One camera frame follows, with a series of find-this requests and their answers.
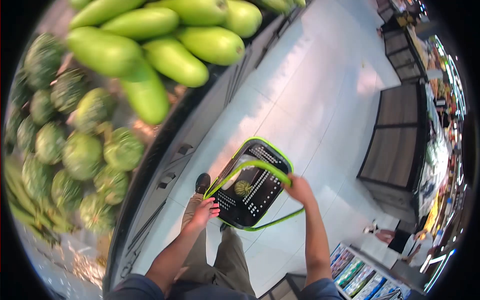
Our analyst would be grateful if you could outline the person's body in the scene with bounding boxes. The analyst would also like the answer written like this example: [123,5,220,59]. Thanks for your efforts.
[107,273,343,300]

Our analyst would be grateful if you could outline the full shop shelf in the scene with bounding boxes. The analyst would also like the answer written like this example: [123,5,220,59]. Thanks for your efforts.
[425,34,469,293]

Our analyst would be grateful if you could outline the person's legs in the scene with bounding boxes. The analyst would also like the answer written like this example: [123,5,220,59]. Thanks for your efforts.
[179,173,258,297]

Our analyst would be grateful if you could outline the person's left hand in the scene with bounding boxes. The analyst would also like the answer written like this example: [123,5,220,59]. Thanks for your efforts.
[186,197,221,232]

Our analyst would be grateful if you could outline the person's right hand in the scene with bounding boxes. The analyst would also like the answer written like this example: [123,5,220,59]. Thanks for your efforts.
[284,174,317,207]

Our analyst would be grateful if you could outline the pale green vegetable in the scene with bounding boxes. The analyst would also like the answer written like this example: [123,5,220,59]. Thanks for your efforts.
[222,170,243,191]

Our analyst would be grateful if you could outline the pile of green bottle gourds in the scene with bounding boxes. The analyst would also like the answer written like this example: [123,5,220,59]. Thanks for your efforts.
[65,0,307,126]

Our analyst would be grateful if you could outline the small wood-panel display stand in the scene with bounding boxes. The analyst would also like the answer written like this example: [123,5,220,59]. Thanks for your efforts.
[382,25,430,82]

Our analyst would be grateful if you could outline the small striped round squash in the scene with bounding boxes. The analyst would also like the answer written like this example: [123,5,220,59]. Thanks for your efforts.
[234,180,253,198]

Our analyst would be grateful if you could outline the pile of long green pods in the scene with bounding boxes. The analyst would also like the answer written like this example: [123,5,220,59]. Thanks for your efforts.
[4,157,76,242]

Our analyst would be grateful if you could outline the person's right fingers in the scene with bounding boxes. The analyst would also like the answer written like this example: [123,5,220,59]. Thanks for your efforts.
[284,175,301,196]

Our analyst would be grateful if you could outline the black produce display stand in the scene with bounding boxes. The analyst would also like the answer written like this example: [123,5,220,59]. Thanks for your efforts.
[102,0,315,298]

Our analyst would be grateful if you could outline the rack of colourful packets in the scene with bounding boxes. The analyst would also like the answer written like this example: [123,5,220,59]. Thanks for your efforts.
[330,243,412,300]

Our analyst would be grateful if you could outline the large wood-panel display stand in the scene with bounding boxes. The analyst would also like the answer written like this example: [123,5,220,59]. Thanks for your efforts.
[356,80,451,224]

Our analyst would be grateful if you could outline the black green-trimmed shopping basket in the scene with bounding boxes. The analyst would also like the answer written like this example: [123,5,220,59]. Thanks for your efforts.
[203,137,305,232]

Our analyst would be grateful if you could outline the person's left fingers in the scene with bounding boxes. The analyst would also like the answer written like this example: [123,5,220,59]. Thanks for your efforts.
[205,198,221,220]

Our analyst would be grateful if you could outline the pile of striped round squashes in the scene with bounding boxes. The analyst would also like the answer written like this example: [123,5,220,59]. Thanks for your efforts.
[4,33,145,235]

